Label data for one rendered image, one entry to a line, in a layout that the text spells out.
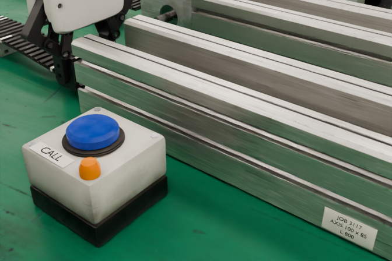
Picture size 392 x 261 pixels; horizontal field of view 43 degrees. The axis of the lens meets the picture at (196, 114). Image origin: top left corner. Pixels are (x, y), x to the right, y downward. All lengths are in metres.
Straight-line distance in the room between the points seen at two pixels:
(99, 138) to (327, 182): 0.17
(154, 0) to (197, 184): 0.32
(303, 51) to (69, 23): 0.25
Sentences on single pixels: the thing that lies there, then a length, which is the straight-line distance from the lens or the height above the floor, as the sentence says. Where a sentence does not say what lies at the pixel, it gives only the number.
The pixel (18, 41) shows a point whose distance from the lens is 0.67.
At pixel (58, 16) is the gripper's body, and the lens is 0.52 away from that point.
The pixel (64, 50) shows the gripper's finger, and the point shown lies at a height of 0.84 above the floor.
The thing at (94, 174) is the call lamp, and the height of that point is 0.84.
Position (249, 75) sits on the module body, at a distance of 0.46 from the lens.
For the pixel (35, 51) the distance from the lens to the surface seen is 0.64.
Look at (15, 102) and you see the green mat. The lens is 0.59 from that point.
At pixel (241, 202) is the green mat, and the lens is 0.42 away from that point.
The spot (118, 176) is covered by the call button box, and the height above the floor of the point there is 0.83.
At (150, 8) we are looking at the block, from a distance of 0.69.
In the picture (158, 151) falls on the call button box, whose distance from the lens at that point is 0.39.
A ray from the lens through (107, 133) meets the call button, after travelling 0.37.
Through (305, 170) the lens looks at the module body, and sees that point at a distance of 0.38.
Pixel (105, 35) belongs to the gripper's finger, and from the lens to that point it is 0.59.
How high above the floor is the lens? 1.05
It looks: 31 degrees down
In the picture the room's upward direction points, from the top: straight up
